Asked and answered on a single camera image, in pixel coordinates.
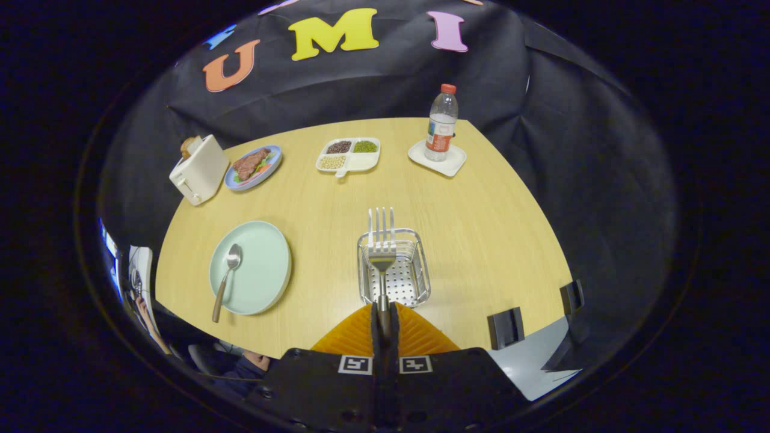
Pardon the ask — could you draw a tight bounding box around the silver fork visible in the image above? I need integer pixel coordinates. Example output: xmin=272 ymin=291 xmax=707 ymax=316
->
xmin=367 ymin=207 xmax=398 ymax=337

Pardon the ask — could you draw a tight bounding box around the white square coaster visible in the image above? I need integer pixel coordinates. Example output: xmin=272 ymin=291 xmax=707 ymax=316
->
xmin=408 ymin=140 xmax=467 ymax=177

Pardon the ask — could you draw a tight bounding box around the silver spoon with brown handle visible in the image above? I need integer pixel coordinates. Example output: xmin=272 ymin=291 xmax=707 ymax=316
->
xmin=212 ymin=244 xmax=243 ymax=324

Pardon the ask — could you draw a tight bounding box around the black table clamp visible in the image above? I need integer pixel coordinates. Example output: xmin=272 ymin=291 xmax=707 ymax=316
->
xmin=487 ymin=307 xmax=525 ymax=351
xmin=559 ymin=280 xmax=585 ymax=316

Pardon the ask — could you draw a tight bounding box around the white printed sheet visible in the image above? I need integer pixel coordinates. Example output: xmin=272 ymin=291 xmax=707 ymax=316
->
xmin=128 ymin=245 xmax=156 ymax=307

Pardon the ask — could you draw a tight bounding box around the clear red-capped water bottle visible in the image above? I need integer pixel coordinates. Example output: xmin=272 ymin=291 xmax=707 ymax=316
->
xmin=424 ymin=84 xmax=459 ymax=162

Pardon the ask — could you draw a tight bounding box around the white toaster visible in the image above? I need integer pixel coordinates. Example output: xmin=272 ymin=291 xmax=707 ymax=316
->
xmin=169 ymin=135 xmax=230 ymax=206

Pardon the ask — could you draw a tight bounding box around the lit computer screen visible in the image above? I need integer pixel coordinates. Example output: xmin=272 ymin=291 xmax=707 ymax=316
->
xmin=98 ymin=218 xmax=124 ymax=301

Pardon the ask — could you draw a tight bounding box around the blue plate with meat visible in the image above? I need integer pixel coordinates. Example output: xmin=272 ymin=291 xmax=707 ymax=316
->
xmin=224 ymin=145 xmax=283 ymax=191

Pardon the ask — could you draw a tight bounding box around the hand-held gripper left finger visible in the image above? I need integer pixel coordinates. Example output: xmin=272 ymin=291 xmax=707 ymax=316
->
xmin=244 ymin=302 xmax=386 ymax=432

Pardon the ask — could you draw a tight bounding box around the metal wire basket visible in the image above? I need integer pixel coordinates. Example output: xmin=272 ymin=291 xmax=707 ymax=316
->
xmin=357 ymin=228 xmax=432 ymax=309

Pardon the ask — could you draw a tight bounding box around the light green plate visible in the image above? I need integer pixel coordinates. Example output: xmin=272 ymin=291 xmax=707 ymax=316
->
xmin=209 ymin=221 xmax=293 ymax=316

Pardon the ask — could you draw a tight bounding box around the person's dark clothing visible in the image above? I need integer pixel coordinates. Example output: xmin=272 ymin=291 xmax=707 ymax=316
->
xmin=150 ymin=301 xmax=277 ymax=398

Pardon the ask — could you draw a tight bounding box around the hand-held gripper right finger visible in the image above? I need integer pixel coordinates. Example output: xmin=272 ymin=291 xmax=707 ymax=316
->
xmin=385 ymin=302 xmax=530 ymax=432

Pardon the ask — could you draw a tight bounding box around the black backdrop cloth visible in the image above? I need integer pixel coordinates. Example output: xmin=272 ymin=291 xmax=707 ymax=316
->
xmin=99 ymin=0 xmax=677 ymax=385

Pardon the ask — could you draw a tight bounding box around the white divided bean dish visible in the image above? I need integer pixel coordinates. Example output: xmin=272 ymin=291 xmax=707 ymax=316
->
xmin=316 ymin=137 xmax=381 ymax=179

